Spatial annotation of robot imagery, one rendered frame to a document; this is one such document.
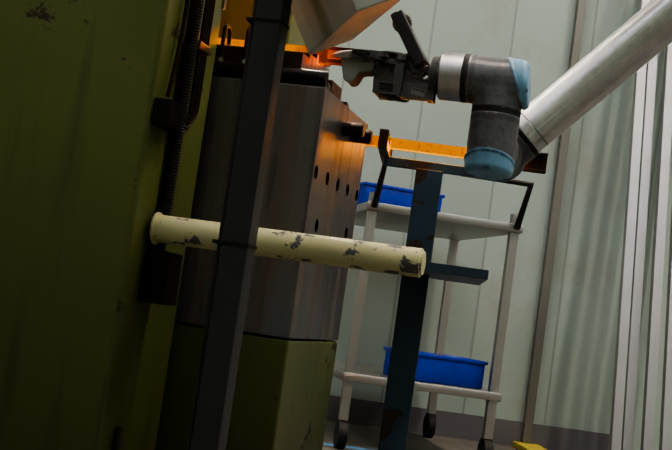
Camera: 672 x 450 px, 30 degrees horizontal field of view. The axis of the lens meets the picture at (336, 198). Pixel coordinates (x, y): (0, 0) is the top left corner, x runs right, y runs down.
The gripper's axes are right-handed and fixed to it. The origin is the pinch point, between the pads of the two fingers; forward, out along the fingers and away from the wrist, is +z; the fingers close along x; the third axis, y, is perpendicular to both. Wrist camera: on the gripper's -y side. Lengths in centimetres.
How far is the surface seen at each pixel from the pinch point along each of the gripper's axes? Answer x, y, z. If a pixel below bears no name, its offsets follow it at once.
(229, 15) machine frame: 22.6, -10.9, 30.6
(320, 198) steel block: -8.4, 28.3, -3.1
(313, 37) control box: -46.5, 7.4, -8.2
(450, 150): 47, 9, -17
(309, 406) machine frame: 6, 66, -3
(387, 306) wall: 372, 43, 54
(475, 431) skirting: 385, 97, 6
